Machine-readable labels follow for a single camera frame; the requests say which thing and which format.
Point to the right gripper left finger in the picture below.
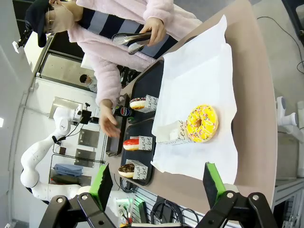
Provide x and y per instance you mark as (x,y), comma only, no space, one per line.
(99,190)

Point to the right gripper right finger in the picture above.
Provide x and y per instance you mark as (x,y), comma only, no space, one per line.
(213,187)

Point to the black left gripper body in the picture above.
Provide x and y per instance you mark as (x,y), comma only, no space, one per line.
(86,117)

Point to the chocolate donut with light sprinkles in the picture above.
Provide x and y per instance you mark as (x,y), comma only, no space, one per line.
(126,170)

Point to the black Pepsi can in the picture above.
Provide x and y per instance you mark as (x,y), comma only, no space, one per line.
(124,111)

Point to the printed paper donut sleeve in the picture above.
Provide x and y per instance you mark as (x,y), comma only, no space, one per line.
(175,135)
(146,143)
(141,171)
(149,103)

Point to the red glazed donut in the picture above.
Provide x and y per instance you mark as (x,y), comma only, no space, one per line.
(130,143)

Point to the chocolate donut with pink sprinkles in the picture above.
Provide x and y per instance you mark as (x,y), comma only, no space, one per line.
(137,103)

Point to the metal serving tongs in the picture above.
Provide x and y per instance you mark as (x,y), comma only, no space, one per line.
(123,38)

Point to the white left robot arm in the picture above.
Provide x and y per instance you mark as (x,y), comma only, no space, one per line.
(31,161)

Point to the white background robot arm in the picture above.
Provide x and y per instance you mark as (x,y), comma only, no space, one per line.
(288,116)

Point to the person's right hand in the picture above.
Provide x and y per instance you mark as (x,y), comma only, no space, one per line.
(108,118)

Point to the person's left hand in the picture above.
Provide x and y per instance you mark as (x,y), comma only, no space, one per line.
(156,28)

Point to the grey metal plate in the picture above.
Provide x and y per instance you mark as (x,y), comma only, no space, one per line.
(88,138)
(85,157)

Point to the white power strip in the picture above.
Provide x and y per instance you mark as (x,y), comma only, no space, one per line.
(123,209)

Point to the seated bystander with dark hair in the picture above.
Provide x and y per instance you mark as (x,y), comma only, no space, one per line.
(89,83)

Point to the blue folded cloth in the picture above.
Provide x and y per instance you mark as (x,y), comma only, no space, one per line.
(67,169)

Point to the large black serving tray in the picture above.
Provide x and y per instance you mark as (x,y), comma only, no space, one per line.
(150,156)

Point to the person in pink fleece jacket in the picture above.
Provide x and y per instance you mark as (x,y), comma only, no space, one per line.
(107,59)

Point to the yellow sprinkled donut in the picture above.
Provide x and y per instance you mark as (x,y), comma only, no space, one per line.
(209,114)

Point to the small black serving tray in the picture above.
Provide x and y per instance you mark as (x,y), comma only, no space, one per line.
(152,80)

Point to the beige face mask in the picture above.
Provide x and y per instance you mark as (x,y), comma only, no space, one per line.
(63,20)

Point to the white printed paper sheet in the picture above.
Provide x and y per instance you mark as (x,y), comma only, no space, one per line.
(202,78)

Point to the dark navy cap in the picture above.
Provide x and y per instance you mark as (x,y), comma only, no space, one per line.
(35,19)

